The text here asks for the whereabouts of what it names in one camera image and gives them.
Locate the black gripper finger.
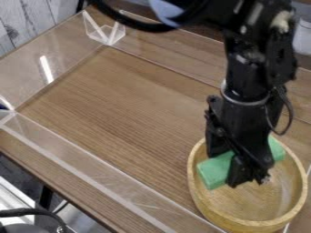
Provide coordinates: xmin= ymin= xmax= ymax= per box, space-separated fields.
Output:
xmin=225 ymin=156 xmax=265 ymax=188
xmin=205 ymin=118 xmax=229 ymax=158

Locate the black table leg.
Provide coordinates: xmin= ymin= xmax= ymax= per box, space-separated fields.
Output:
xmin=38 ymin=186 xmax=53 ymax=209

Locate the clear acrylic tray wall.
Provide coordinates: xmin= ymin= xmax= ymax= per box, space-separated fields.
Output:
xmin=0 ymin=8 xmax=311 ymax=233

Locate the white cylindrical container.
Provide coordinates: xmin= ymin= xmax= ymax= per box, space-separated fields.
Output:
xmin=292 ymin=18 xmax=311 ymax=56

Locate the green rectangular block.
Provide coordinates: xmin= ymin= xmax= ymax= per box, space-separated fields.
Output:
xmin=195 ymin=137 xmax=285 ymax=190

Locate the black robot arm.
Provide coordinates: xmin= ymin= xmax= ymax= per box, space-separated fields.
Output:
xmin=89 ymin=0 xmax=297 ymax=187

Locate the brown wooden bowl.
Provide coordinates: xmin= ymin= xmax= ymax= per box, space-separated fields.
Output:
xmin=187 ymin=140 xmax=308 ymax=233

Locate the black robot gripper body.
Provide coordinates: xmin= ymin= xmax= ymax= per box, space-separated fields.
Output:
xmin=205 ymin=94 xmax=283 ymax=177

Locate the black cable loop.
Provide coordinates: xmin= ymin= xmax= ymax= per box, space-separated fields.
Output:
xmin=0 ymin=208 xmax=68 ymax=233

